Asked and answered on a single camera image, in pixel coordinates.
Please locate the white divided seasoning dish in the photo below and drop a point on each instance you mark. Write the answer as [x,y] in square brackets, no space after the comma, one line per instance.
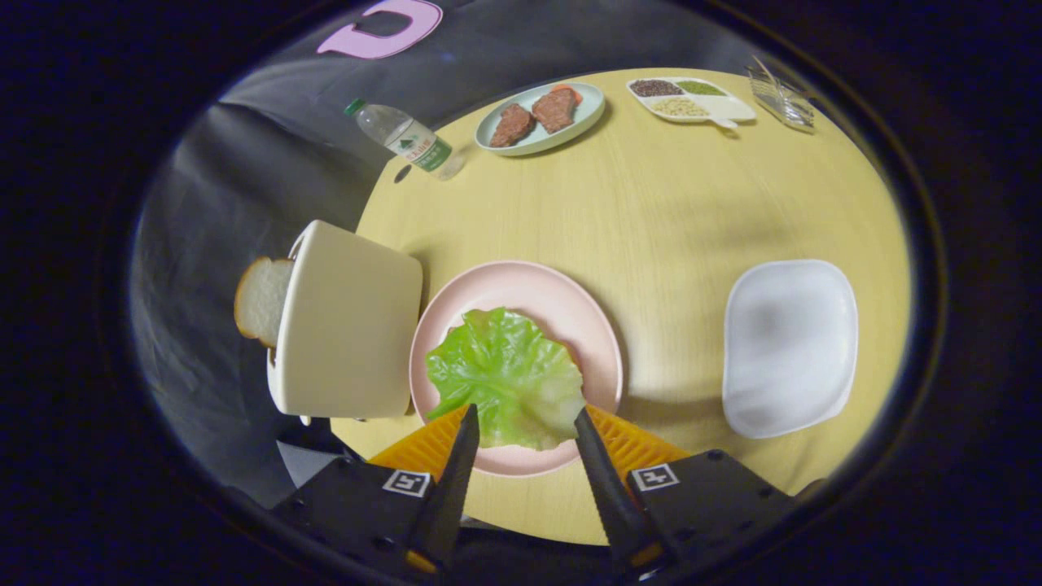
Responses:
[733,107]

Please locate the green lettuce leaf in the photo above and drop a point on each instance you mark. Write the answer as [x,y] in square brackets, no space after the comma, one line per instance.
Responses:
[505,374]

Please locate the white bread slice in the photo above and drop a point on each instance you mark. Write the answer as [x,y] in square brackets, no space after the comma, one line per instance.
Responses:
[260,301]

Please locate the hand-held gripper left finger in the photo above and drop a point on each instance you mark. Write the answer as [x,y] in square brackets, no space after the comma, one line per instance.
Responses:
[444,496]

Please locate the cream white toaster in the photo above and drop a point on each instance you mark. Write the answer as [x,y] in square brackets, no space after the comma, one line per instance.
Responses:
[350,325]

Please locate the black table grommet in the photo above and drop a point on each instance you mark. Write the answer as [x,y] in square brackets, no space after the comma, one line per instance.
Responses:
[402,172]

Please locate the white rounded square plate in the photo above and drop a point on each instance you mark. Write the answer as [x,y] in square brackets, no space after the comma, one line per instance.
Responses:
[790,350]

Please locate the clear glass cup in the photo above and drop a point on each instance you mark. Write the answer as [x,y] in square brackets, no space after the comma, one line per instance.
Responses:
[785,106]

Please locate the orange carrot slice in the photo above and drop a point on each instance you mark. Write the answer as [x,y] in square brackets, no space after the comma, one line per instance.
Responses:
[576,91]

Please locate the clear plastic water bottle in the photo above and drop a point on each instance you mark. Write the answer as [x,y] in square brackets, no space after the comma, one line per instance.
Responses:
[407,138]

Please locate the pale green round plate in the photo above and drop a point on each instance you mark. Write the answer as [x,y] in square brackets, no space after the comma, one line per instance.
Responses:
[590,102]

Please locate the light wooden stick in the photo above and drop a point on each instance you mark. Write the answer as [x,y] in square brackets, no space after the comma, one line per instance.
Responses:
[765,69]

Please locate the pink round plate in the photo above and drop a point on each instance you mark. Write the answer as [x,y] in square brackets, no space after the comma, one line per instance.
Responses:
[521,285]

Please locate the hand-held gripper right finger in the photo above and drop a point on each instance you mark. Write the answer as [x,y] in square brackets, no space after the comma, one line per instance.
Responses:
[610,496]

